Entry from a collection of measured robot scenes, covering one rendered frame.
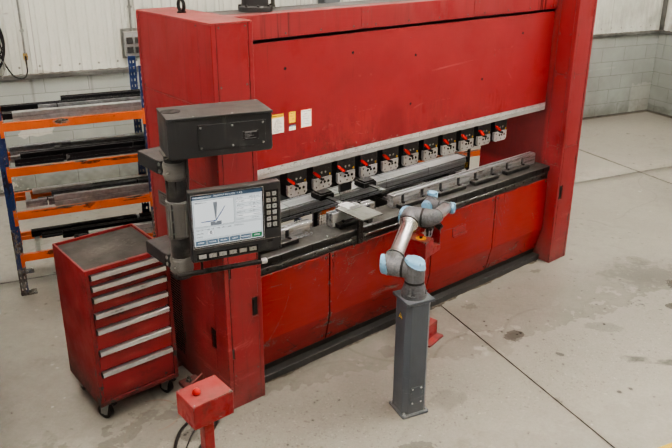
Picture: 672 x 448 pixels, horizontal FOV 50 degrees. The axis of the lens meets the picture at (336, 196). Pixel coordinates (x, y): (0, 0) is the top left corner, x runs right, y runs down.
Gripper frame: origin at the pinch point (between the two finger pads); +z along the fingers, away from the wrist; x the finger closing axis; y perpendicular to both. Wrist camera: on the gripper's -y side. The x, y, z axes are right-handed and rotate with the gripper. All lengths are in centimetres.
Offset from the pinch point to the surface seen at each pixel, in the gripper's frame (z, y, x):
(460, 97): -84, 24, -67
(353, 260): 11, 31, 44
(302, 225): -18, 53, 74
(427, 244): -3.1, -5.8, 12.9
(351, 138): -69, 47, 36
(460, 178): -19, 18, -75
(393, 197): -19.3, 34.5, -4.5
